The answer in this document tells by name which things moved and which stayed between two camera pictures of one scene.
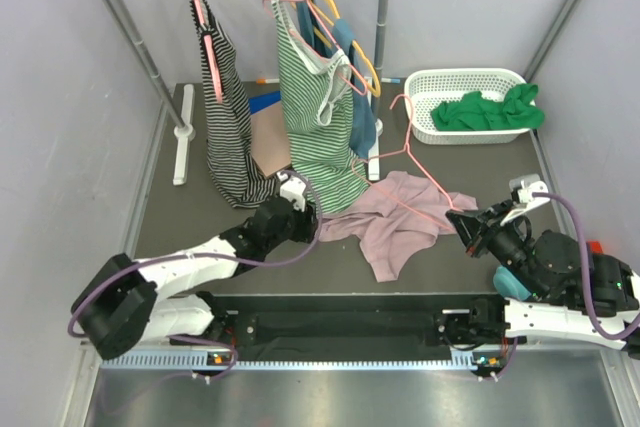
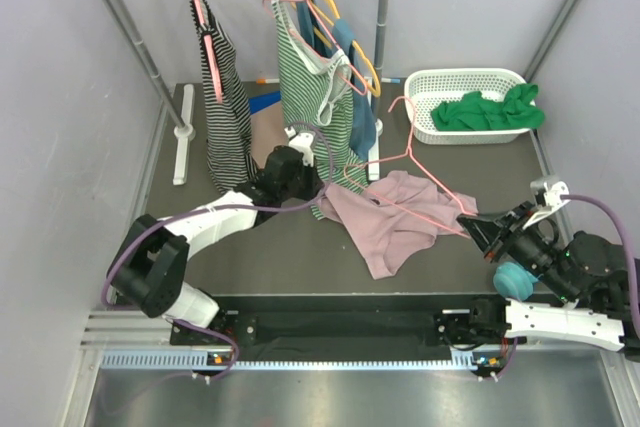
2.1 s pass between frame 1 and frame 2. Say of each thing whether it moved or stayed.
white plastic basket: stayed
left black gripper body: moved
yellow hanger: stayed
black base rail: stayed
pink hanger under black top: stayed
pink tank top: moved
